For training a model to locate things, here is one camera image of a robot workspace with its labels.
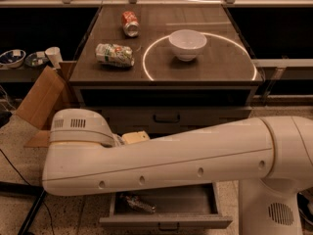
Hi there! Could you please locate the green white crushed can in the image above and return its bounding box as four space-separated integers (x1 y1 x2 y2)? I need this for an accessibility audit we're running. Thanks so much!
95 43 135 68

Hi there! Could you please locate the brown cardboard box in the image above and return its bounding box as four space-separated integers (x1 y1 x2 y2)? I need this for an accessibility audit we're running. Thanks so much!
16 61 79 148

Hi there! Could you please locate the black floor cable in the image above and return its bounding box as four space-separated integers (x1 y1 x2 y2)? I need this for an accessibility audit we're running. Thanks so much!
0 147 57 235

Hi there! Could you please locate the white paper cup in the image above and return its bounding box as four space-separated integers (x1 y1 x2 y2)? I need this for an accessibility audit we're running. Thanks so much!
45 47 63 68

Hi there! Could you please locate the top grey drawer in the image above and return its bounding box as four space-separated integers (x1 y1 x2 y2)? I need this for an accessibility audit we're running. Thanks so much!
86 107 251 135

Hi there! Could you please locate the blue white bowl left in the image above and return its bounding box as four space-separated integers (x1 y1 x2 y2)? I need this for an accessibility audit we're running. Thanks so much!
0 49 26 69

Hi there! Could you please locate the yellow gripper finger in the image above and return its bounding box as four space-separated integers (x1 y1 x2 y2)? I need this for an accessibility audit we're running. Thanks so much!
122 131 150 144

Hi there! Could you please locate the bottom grey drawer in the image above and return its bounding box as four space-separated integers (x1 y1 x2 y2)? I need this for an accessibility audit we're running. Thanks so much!
100 183 233 232

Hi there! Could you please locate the grey drawer cabinet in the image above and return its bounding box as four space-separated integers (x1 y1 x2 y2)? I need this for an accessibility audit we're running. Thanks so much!
68 3 264 235

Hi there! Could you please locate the blue white bowl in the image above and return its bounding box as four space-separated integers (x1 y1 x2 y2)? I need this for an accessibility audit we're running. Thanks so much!
24 51 49 69
0 49 26 69

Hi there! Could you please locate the grey drawer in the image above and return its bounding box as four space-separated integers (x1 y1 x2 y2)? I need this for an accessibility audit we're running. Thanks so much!
100 183 233 232
86 107 251 135

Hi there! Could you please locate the black stand leg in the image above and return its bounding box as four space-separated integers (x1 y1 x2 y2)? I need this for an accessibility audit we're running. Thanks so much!
0 181 46 235

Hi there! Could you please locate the clear plastic water bottle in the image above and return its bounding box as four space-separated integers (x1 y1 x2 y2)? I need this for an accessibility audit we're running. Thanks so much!
119 193 157 213

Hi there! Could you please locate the red soda can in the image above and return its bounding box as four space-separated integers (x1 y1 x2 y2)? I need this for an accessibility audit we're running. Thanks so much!
121 11 140 37

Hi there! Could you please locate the blue white bowl right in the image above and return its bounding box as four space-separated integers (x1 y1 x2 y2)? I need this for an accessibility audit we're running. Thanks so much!
24 51 49 69

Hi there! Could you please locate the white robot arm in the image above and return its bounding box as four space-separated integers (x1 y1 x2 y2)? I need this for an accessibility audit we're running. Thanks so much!
42 109 313 235

